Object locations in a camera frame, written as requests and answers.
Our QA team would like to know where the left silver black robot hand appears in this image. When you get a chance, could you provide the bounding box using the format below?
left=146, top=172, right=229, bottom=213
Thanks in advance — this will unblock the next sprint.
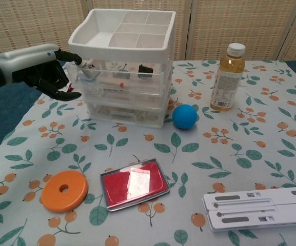
left=0, top=43, right=84, bottom=102

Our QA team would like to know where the blue backed white tile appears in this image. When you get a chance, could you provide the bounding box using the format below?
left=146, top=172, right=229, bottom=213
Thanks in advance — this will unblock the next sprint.
left=81, top=60, right=100, bottom=80

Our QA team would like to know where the clear plastic drawer with items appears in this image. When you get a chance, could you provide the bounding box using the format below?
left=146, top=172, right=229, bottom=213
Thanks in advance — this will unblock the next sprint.
left=66, top=58, right=171, bottom=90

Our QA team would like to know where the white drawer organizer box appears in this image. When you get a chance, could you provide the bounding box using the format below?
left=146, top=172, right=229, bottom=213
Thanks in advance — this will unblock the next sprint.
left=68, top=8, right=176, bottom=129

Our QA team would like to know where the clear plastic middle drawer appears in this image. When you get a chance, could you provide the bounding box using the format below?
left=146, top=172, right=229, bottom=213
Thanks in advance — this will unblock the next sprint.
left=80, top=81, right=168, bottom=109

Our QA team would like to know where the clear plastic bottom drawer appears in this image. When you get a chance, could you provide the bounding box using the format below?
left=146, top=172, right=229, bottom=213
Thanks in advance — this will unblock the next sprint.
left=86, top=101, right=167, bottom=128

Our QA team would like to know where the crumpled foil snack packet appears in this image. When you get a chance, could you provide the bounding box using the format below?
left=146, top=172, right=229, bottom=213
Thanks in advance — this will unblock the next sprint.
left=60, top=82, right=75, bottom=94

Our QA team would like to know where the wooden stick with red mark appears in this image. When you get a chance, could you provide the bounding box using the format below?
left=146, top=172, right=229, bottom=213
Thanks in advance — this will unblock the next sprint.
left=97, top=79, right=129, bottom=89

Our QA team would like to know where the small black stopper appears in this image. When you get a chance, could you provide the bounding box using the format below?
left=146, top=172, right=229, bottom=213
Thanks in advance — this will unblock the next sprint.
left=138, top=64, right=154, bottom=75

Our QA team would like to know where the orange disc with hole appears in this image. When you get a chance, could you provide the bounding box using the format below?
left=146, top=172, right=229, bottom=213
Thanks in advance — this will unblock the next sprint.
left=41, top=171, right=89, bottom=214

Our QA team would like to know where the red ink pad metal case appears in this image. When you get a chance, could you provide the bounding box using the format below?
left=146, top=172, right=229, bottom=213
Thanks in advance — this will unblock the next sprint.
left=100, top=158, right=170, bottom=212

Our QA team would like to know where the blue rubber ball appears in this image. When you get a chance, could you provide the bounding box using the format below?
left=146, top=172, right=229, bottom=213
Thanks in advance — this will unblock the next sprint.
left=172, top=104, right=198, bottom=131

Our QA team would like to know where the amber tea bottle white cap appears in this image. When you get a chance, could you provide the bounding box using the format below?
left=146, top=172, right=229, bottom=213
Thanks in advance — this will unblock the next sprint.
left=209, top=43, right=246, bottom=112

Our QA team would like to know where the bamboo folding screen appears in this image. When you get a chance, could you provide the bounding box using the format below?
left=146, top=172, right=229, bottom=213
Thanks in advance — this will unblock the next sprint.
left=0, top=0, right=296, bottom=64

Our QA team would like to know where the floral leaf print tablecloth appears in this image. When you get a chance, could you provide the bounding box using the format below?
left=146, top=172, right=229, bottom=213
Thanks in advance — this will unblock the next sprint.
left=0, top=59, right=296, bottom=246

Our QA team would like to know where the white folding laptop stand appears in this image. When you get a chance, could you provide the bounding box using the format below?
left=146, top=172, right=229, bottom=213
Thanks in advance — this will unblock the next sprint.
left=202, top=186, right=296, bottom=233

